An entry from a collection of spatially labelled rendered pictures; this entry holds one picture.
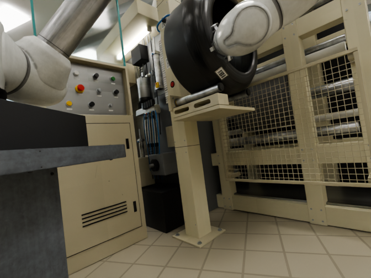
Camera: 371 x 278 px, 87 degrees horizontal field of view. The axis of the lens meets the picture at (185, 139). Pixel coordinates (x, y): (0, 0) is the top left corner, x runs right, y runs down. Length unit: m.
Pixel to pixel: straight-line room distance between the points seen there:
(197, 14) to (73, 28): 0.55
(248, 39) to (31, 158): 0.47
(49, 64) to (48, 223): 0.46
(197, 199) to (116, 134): 0.70
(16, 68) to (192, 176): 1.03
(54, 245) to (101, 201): 0.78
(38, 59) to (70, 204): 0.83
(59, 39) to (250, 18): 0.59
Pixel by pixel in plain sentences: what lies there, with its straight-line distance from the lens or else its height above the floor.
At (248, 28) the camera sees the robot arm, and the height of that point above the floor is 0.84.
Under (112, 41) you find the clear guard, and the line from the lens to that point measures 1.70.
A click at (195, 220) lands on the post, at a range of 1.40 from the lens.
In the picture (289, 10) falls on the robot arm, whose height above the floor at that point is 0.88.
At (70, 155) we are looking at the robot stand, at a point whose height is 0.63.
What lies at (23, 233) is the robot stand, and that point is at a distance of 0.59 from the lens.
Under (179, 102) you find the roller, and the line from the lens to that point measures 1.23.
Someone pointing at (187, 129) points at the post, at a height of 0.73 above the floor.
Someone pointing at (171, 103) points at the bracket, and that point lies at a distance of 1.24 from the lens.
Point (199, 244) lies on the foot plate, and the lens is 1.37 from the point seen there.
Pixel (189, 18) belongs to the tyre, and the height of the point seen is 1.22.
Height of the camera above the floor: 0.62
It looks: 2 degrees up
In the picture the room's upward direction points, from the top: 7 degrees counter-clockwise
